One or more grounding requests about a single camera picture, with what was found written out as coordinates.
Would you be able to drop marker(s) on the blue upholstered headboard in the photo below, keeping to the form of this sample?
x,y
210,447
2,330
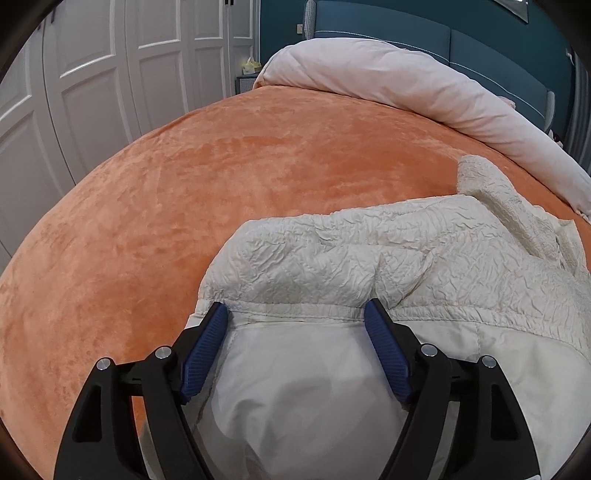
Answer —
x,y
485,50

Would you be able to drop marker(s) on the tissue box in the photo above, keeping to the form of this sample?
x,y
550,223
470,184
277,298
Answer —
x,y
250,67

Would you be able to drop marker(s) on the cream crinkled jacket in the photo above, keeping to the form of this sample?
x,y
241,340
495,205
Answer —
x,y
369,267

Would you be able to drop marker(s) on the dark nightstand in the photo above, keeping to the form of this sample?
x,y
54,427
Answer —
x,y
245,84

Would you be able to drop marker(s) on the pale pink duvet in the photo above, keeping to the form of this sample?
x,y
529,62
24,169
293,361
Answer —
x,y
369,69

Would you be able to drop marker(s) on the grey curtain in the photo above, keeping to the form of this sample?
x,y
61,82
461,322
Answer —
x,y
579,101

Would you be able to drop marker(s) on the white panelled wardrobe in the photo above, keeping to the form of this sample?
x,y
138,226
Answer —
x,y
115,69

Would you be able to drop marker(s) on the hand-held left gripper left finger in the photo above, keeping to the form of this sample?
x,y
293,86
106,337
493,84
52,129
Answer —
x,y
205,350

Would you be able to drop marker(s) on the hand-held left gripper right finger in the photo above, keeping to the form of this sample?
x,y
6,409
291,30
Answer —
x,y
385,350

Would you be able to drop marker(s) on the wall picture frame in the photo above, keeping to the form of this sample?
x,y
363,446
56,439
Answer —
x,y
513,8

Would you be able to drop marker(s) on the orange plush bed blanket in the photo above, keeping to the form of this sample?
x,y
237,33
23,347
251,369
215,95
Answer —
x,y
231,161

